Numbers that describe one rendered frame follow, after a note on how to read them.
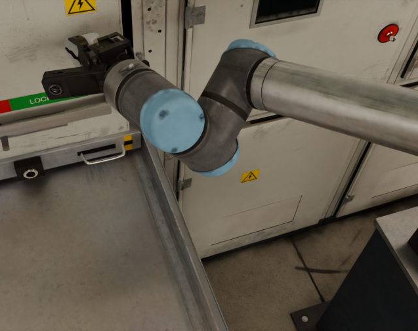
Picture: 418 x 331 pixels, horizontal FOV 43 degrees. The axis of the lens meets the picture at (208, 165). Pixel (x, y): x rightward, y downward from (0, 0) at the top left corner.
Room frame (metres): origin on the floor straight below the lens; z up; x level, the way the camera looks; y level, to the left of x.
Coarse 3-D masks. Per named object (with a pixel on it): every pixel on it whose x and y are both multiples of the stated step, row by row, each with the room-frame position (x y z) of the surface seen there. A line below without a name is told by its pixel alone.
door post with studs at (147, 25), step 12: (132, 0) 0.89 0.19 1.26; (144, 0) 0.90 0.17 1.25; (156, 0) 0.91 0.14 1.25; (132, 12) 0.89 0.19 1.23; (144, 12) 0.90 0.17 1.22; (156, 12) 0.91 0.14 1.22; (132, 24) 0.89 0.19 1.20; (144, 24) 0.90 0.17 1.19; (156, 24) 0.91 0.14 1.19; (144, 36) 0.90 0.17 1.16; (156, 36) 0.91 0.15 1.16; (144, 48) 0.90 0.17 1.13; (156, 48) 0.91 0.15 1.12; (156, 60) 0.91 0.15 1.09
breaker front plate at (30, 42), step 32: (0, 0) 0.75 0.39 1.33; (32, 0) 0.77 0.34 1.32; (96, 0) 0.82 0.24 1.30; (0, 32) 0.74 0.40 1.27; (32, 32) 0.76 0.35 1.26; (64, 32) 0.79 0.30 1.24; (96, 32) 0.81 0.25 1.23; (0, 64) 0.73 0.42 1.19; (32, 64) 0.76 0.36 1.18; (64, 64) 0.78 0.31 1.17; (0, 96) 0.72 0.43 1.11; (96, 96) 0.81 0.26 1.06; (64, 128) 0.77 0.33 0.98; (96, 128) 0.80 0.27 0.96
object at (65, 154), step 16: (80, 144) 0.77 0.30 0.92; (96, 144) 0.79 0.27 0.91; (112, 144) 0.81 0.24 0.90; (128, 144) 0.82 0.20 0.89; (0, 160) 0.70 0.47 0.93; (16, 160) 0.71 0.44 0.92; (48, 160) 0.74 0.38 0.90; (64, 160) 0.75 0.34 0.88; (80, 160) 0.77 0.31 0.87; (0, 176) 0.69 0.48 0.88
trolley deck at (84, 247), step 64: (0, 192) 0.67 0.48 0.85; (64, 192) 0.69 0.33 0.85; (128, 192) 0.71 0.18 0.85; (0, 256) 0.51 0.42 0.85; (64, 256) 0.52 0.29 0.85; (128, 256) 0.54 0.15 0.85; (192, 256) 0.56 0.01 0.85; (0, 320) 0.37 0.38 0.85; (64, 320) 0.38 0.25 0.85; (128, 320) 0.40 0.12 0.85
